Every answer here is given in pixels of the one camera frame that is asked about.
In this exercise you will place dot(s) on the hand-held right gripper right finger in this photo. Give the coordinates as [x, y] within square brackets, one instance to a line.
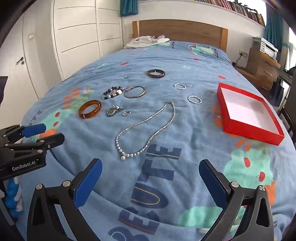
[214, 185]

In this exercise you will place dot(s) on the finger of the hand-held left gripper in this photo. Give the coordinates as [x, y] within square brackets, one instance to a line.
[54, 140]
[34, 130]

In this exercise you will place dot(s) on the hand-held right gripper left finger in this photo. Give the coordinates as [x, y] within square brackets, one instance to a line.
[87, 183]

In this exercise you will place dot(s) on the amber bangle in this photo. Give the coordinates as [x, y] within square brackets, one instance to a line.
[82, 113]

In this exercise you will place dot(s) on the silver pendant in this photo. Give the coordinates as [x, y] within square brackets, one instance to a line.
[112, 112]

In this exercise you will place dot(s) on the red-rimmed white tray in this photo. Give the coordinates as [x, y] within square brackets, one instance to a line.
[245, 109]

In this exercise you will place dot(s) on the person's left hand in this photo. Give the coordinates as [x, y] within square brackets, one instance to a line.
[12, 197]

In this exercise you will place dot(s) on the blue printed blanket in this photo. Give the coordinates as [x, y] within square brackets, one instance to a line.
[196, 139]

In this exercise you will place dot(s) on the white door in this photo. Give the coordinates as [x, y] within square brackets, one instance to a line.
[23, 76]

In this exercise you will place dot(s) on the thin silver bangle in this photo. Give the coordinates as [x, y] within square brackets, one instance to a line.
[133, 97]

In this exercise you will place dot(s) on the white wardrobe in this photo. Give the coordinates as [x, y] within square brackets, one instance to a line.
[78, 34]

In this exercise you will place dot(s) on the low wooden nightstand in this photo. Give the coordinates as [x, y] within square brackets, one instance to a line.
[251, 77]

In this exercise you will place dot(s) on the dark brown bangle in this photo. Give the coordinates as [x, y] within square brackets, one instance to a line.
[155, 77]

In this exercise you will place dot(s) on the black office chair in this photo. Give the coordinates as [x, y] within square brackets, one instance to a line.
[292, 92]

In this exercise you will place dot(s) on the wooden drawer chest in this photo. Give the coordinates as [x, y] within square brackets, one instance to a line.
[261, 67]

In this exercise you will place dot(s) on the white cloth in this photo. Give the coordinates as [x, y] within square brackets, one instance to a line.
[138, 42]

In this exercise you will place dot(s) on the white printer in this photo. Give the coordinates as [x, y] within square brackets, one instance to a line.
[266, 47]

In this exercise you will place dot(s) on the short teal curtain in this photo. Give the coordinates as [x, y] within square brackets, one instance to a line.
[128, 7]

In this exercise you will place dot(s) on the wooden headboard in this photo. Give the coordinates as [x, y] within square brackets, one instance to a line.
[180, 30]

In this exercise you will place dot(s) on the long teal curtain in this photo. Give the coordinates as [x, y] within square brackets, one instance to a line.
[275, 32]

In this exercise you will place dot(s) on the row of books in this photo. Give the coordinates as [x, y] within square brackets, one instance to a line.
[235, 8]

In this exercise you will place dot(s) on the wall socket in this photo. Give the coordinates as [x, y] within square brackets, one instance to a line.
[243, 54]

